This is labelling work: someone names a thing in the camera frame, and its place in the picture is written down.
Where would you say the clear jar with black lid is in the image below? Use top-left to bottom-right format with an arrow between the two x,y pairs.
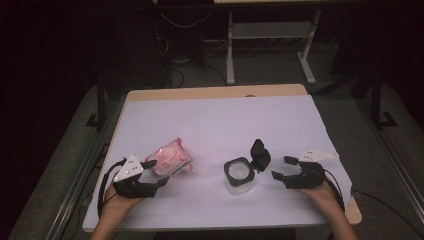
223,138 -> 272,196

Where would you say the white hanging cable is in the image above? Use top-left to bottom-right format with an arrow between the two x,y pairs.
161,11 -> 214,30

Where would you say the white metal desk frame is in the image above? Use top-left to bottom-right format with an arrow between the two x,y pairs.
226,9 -> 323,85

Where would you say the thin black cable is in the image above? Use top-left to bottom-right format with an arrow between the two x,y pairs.
351,188 -> 424,239

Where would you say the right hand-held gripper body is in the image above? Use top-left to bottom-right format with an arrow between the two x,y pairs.
282,149 -> 340,191

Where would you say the white table cover sheet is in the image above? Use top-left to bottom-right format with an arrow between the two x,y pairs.
82,94 -> 354,231

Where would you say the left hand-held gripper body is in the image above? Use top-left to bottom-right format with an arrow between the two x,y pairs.
113,154 -> 159,200

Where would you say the right hand-held gripper cable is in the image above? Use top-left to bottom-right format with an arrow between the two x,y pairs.
323,169 -> 346,214

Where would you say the person's left hand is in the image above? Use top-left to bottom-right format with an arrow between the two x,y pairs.
103,183 -> 145,218

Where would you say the person's right hand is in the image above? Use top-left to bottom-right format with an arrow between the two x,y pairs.
296,179 -> 341,215

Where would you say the black metal stand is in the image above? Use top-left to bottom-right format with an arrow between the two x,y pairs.
85,83 -> 108,129
371,69 -> 398,129

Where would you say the aluminium rail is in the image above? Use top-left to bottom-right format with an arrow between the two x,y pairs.
46,99 -> 124,240
356,99 -> 424,214

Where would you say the pink and white plastic bag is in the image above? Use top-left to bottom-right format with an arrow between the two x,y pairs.
144,137 -> 195,177

